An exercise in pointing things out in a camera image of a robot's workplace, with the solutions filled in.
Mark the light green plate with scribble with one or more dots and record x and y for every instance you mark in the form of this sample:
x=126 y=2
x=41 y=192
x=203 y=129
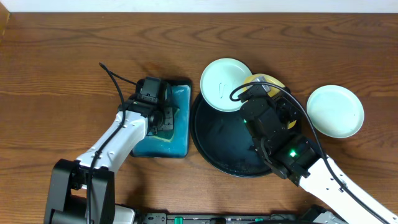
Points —
x=219 y=79

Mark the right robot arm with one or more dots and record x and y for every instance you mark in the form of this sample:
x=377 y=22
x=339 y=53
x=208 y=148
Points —
x=295 y=157

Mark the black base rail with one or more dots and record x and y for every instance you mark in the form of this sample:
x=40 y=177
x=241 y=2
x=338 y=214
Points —
x=315 y=214

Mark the black round tray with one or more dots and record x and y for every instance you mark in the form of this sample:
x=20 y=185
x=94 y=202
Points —
x=224 y=141

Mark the white water-filled basin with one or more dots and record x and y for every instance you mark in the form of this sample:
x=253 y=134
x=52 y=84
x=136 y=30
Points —
x=180 y=96

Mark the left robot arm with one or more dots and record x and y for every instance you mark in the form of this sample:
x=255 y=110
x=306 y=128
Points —
x=83 y=190

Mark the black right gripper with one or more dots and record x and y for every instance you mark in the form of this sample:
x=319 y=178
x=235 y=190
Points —
x=293 y=112

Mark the green yellow sponge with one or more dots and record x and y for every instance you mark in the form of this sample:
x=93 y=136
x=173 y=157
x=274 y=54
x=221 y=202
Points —
x=166 y=129

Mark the light blue plate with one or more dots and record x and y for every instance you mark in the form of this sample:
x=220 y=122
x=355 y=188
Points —
x=335 y=111

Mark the black rectangular tray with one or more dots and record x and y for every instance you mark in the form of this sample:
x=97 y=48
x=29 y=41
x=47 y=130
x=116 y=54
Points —
x=145 y=108

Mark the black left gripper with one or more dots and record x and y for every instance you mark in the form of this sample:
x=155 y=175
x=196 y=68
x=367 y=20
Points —
x=168 y=117

